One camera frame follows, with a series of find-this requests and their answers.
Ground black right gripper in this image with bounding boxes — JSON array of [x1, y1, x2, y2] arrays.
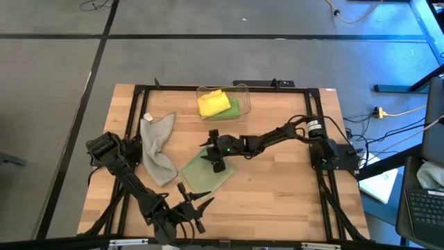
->
[[200, 128, 246, 174]]

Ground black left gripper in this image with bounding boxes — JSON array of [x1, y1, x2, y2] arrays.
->
[[165, 182, 215, 234]]

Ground pale green microfiber towel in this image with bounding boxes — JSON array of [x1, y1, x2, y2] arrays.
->
[[178, 147, 236, 201]]

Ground bright green microfiber towel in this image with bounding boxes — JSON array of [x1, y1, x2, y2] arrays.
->
[[210, 97, 241, 121]]

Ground yellow microfiber towel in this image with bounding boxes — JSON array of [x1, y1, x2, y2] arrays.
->
[[196, 89, 232, 118]]

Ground grey microfiber towel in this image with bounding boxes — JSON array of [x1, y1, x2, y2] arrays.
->
[[139, 111, 178, 188]]

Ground clear plastic bin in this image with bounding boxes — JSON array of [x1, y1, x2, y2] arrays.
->
[[196, 84, 252, 124]]

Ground black overhead crossbeam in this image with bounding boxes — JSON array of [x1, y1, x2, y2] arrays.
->
[[0, 234, 427, 250]]

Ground white box with green logo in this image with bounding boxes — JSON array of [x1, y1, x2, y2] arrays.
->
[[358, 151, 399, 205]]

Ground black diagonal stand beam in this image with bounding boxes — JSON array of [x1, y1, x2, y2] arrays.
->
[[357, 144, 422, 181]]

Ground black desk foot bar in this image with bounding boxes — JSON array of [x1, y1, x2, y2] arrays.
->
[[373, 64, 444, 94]]

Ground dark grey chair foot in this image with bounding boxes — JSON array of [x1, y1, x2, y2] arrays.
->
[[0, 151, 28, 167]]

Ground pale crumpled cloth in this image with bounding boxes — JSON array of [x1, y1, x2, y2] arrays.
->
[[416, 161, 444, 192]]

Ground grey open laptop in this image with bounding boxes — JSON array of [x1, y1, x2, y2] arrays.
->
[[395, 76, 444, 249]]

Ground silver metal bracket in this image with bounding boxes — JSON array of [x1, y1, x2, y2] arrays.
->
[[300, 242, 341, 250], [109, 237, 149, 247]]

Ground black aluminium table frame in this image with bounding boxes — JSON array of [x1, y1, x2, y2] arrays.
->
[[78, 78, 370, 244]]

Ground yellow power plug cable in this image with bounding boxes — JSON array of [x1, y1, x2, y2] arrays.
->
[[373, 103, 427, 119]]

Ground beige floor cable with plug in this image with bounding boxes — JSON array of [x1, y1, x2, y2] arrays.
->
[[325, 0, 384, 25]]

